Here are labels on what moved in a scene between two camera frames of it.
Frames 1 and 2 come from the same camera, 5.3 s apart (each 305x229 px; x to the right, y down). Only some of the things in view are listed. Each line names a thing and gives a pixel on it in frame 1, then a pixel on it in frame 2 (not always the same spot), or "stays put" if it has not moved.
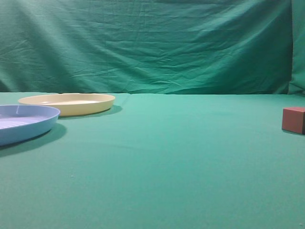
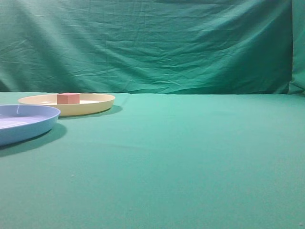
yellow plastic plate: (72, 104) stays put
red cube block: (293, 119) -> (68, 98)
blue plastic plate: (19, 122) stays put
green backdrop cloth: (153, 46) stays put
